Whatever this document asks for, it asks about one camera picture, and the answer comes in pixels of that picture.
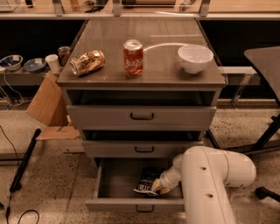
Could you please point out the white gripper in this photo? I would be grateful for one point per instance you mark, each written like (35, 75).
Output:
(165, 180)

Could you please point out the blue chip bag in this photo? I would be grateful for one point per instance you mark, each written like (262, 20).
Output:
(148, 176)

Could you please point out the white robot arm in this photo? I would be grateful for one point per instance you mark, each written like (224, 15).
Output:
(204, 174)

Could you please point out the bottom grey drawer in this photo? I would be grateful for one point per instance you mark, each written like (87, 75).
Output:
(116, 180)

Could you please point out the grey drawer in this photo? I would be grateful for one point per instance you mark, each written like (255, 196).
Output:
(116, 180)
(136, 149)
(102, 117)

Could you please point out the middle grey drawer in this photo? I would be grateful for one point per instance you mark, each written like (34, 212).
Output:
(136, 149)

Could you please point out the grey drawer cabinet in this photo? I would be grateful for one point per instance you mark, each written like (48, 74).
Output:
(163, 81)

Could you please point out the top grey drawer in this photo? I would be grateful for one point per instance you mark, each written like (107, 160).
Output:
(102, 117)

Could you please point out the black caster foot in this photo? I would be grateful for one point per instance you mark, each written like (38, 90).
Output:
(262, 193)

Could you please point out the cardboard box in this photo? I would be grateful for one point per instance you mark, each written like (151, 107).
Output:
(48, 106)

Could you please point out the white bowl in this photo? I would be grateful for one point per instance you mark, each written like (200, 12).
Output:
(194, 58)

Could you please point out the red soda can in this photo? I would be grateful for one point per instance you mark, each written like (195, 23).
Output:
(133, 54)

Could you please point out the black pole left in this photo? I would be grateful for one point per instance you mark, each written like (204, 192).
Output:
(15, 186)

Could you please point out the brown glass jar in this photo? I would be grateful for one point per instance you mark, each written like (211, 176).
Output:
(64, 53)

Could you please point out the white paper cup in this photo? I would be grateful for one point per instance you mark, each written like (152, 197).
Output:
(53, 62)

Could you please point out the dark round table top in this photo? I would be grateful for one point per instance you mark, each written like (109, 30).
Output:
(266, 61)

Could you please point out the blue bowl right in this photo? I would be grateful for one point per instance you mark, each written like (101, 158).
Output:
(35, 65)

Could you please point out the blue bowl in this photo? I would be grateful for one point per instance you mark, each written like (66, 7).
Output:
(35, 65)
(12, 62)

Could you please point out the blue bowl left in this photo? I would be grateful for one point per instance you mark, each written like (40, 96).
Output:
(12, 62)

